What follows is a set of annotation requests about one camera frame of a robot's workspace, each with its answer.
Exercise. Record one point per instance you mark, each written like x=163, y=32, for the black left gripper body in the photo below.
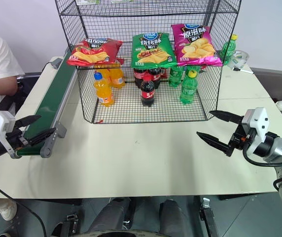
x=17, y=140

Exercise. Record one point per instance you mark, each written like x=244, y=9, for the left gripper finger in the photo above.
x=27, y=120
x=42, y=136

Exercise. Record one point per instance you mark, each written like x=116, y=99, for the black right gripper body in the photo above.
x=240, y=139

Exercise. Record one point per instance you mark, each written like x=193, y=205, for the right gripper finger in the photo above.
x=227, y=116
x=215, y=142

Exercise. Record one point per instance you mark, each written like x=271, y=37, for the green conveyor belt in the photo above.
x=49, y=98

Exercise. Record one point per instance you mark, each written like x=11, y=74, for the black chair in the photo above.
x=27, y=86

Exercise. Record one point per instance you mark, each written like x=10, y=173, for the green soda bottle yellow cap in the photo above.
x=228, y=50
x=189, y=89

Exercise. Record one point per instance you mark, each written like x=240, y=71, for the clear plastic container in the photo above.
x=240, y=58

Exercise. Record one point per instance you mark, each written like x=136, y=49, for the orange soda bottle blue cap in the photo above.
x=103, y=93

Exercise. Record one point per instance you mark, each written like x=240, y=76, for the purple potato chips bag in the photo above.
x=196, y=47

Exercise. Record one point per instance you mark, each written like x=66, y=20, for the cola bottle red cap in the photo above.
x=147, y=92

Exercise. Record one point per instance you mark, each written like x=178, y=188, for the dark rounded shape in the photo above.
x=111, y=214
x=173, y=217

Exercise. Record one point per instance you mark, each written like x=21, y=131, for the red potato chips bag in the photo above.
x=91, y=53

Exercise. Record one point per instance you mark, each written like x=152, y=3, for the green potato chips bag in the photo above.
x=153, y=50

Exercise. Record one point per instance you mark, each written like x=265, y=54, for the green snack package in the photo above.
x=88, y=1

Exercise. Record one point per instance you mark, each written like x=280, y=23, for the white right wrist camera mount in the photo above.
x=260, y=118

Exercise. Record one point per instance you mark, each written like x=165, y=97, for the black table leg bracket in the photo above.
x=208, y=217
x=69, y=225

